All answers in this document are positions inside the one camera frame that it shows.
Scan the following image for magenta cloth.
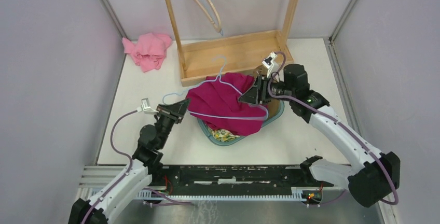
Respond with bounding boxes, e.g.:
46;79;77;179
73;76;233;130
186;73;265;136

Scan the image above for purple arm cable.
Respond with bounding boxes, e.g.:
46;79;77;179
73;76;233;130
79;109;193;224
267;51;400;206

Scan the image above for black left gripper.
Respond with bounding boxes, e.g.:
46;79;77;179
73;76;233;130
156;98;191;149

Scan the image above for brown skirt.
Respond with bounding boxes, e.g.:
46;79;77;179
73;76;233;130
252;65;280;121

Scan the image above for yellow patterned cloth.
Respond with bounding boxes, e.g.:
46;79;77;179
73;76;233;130
208;128;241;143

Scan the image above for white slotted cable duct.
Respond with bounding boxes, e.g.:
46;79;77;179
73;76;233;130
135;187;322;203

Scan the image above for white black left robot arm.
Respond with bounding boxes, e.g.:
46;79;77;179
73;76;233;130
68;99;190;223

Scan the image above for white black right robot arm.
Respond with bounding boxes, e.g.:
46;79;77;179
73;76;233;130
238;64;401;207

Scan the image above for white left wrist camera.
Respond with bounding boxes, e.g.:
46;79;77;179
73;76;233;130
136;98;159;115

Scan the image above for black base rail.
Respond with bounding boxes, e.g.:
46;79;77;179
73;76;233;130
151;164;324;198

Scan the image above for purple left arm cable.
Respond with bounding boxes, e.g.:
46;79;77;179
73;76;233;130
79;109;193;224

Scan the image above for teal plastic basket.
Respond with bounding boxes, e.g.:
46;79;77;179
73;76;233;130
197;102;285;146

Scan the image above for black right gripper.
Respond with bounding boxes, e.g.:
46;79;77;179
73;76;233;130
238;74;295;105

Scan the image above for wooden clothes rack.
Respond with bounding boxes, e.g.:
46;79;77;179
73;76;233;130
165;0;299;87

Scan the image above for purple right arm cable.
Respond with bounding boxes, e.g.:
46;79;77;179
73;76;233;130
267;51;400;206

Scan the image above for pink crumpled cloth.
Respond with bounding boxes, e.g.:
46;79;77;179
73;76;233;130
122;33;173;73

